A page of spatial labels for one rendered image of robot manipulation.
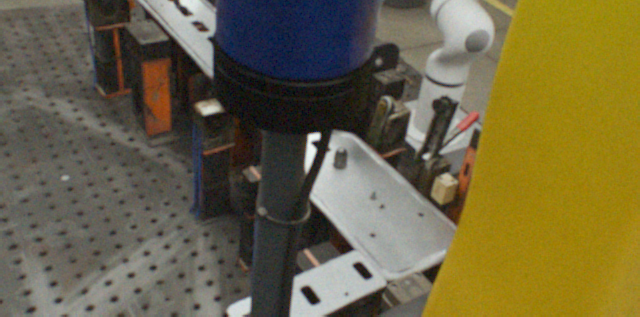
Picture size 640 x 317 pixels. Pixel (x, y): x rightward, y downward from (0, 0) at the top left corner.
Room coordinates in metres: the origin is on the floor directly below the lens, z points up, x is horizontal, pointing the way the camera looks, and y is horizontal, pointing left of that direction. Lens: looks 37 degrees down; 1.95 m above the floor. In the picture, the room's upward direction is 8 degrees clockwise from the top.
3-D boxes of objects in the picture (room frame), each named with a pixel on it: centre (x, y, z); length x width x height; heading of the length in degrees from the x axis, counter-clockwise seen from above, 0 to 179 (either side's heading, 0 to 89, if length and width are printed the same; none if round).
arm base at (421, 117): (1.67, -0.33, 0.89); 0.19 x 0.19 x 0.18
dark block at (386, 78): (1.41, -0.15, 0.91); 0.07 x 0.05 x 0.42; 129
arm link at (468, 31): (1.64, -0.34, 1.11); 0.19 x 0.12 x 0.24; 16
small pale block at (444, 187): (1.10, -0.28, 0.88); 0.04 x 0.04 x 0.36; 39
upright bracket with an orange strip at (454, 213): (1.11, -0.32, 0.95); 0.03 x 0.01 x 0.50; 39
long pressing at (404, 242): (1.46, 0.18, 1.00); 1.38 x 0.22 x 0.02; 39
